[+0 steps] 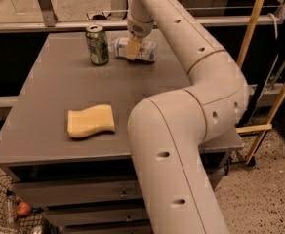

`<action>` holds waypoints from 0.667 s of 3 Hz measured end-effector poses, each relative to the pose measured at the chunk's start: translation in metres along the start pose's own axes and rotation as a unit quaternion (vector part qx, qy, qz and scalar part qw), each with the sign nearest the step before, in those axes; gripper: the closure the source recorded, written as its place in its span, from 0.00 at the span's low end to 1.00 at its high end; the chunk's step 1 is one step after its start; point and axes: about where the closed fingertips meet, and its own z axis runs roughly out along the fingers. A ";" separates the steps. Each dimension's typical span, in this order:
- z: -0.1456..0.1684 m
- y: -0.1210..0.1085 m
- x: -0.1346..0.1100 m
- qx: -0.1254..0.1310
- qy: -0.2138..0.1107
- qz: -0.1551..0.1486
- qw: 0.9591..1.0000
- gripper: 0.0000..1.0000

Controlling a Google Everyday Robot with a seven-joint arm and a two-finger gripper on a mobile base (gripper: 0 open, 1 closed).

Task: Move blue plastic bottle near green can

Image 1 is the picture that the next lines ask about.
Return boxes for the blue label plastic bottle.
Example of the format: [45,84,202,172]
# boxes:
[108,37,157,62]

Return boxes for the green soda can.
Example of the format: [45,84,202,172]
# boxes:
[86,24,109,65]

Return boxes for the clear bottle in basket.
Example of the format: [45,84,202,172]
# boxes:
[6,190,17,224]

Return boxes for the yellow sponge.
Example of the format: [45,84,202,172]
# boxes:
[67,104,115,138]

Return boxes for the metal railing frame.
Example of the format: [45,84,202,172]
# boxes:
[0,0,285,34]

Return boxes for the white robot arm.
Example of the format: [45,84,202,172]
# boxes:
[128,0,249,234]

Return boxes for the grey drawer cabinet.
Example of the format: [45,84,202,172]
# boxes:
[0,31,248,234]

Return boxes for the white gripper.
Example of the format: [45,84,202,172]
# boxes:
[126,14,154,60]

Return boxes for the black wire basket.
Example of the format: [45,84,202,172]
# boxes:
[0,175,52,234]

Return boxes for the orange fruit in basket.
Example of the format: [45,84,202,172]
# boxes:
[17,201,31,216]

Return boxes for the wooden easel frame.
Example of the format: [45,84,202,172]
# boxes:
[237,0,285,165]

